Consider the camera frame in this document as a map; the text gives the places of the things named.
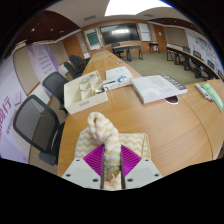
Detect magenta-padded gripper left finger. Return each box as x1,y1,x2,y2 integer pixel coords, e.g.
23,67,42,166
61,143,106,190

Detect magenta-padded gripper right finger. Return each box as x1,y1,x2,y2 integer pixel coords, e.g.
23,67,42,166
119,143,164,190

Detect cream zigzag towel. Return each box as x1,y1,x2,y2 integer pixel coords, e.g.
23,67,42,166
73,111,152,192

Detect white open cardboard box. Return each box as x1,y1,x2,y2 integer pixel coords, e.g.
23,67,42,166
63,69,109,115

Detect black mesh office chair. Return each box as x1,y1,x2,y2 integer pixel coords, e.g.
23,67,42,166
41,71,70,114
12,94,66,167

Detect thick white book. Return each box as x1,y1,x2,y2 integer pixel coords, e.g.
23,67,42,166
130,74,189,105

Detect small white and blue box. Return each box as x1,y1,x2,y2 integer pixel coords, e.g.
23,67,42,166
102,75,133,92

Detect white printed paper sheet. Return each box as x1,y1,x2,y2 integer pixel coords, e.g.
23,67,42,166
105,65,134,81

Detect white pen box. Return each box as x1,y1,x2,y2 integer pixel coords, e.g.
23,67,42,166
194,82,214,103

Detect row of black office chairs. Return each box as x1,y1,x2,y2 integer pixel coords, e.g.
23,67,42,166
63,54,91,80

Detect green booklet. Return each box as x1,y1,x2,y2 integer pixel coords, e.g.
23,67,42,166
201,82,224,113

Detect black-legged wooden desk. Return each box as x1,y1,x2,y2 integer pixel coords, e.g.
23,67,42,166
111,42,144,63

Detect brown wooden door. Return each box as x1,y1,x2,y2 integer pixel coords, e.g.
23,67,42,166
62,34,83,59
152,23,167,44

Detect row of desks with chairs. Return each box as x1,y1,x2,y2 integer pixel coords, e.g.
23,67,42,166
165,43,224,81

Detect small wooden desk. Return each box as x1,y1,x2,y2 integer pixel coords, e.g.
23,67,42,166
148,41,161,54

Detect large ceiling light panel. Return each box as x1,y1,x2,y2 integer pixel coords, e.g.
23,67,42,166
104,0,174,17

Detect purple wall banner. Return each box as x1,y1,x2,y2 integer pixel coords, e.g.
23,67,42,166
26,43,60,84

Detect green framed wall board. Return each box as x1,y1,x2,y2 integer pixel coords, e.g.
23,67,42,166
83,27,102,52

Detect large black wall screen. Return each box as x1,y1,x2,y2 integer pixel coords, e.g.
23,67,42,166
99,22,141,46

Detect white wall board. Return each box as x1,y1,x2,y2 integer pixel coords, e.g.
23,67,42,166
137,22,152,43

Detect colourful wall posters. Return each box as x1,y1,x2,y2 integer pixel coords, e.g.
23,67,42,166
184,28,224,73

